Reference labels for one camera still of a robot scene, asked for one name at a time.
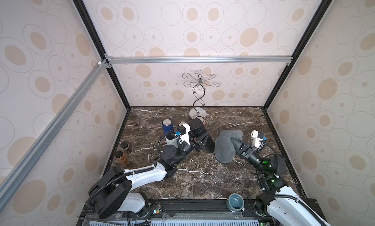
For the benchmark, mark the pink thermos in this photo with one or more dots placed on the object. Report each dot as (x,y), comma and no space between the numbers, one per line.
(202,119)

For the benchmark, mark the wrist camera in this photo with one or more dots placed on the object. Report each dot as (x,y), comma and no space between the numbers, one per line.
(257,139)
(183,134)

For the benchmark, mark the gold thermos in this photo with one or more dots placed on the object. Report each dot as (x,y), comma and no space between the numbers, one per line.
(182,124)

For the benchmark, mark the dark capped spice jar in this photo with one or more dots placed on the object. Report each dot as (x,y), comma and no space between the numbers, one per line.
(125,147)

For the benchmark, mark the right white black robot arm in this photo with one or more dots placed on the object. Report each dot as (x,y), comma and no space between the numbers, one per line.
(277,199)

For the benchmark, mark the grey wiping cloth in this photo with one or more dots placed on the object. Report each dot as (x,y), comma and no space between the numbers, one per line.
(224,150)

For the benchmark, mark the white thermos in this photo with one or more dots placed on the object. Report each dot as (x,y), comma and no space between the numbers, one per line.
(171,139)

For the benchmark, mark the silver wire cup stand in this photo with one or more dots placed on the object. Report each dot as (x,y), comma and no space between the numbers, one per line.
(198,84)

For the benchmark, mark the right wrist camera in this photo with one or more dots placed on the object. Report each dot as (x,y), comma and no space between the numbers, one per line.
(257,139)

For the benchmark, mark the horizontal aluminium rail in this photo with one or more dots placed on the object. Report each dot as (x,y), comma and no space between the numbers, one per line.
(208,59)

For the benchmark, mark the left diagonal aluminium rail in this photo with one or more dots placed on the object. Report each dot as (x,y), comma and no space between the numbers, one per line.
(31,157)

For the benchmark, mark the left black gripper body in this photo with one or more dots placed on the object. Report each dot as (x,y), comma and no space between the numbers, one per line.
(183,149)

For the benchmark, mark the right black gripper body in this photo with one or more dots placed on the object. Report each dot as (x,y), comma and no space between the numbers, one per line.
(246,150)

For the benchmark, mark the amber spice jar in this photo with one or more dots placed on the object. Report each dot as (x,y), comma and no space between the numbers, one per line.
(121,157)

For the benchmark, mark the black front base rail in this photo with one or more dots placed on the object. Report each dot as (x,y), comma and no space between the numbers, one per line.
(182,211)

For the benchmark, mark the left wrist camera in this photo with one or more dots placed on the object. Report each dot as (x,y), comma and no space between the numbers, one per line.
(183,134)

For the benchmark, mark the black thermos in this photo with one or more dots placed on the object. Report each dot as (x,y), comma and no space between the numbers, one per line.
(198,129)

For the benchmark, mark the blue thermos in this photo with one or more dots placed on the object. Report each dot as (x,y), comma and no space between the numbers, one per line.
(167,125)

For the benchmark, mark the teal ceramic mug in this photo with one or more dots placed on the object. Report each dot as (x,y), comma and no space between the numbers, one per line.
(235,203)

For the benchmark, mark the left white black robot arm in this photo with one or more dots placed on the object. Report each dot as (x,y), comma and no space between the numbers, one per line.
(111,193)

